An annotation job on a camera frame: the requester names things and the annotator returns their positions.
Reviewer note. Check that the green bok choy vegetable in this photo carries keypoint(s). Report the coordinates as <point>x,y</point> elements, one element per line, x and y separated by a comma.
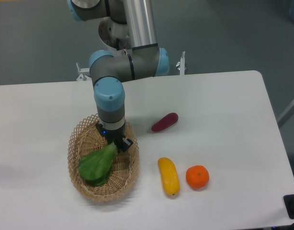
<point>96,167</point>

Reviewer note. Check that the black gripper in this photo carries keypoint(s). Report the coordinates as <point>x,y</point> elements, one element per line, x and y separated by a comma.
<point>117,136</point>

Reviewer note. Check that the orange tangerine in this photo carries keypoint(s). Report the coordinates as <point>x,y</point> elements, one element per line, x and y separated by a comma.
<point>197,177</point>

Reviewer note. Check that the woven wicker basket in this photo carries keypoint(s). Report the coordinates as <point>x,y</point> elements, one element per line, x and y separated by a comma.
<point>84,139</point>

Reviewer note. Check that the purple sweet potato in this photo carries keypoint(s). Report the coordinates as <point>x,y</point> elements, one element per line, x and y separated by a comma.
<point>165,122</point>

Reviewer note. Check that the white table leg right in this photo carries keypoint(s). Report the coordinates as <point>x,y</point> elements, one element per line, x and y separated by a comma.
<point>286,114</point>

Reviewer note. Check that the black device at table edge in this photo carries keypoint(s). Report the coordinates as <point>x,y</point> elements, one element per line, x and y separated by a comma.
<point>289,204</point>

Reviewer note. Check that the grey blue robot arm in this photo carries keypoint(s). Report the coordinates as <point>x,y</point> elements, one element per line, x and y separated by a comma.
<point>128,30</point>

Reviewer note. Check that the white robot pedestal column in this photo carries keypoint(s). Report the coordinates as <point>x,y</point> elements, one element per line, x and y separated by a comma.
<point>115,37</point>

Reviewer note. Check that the white metal base frame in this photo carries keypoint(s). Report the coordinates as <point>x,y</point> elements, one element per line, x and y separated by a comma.
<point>84,73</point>

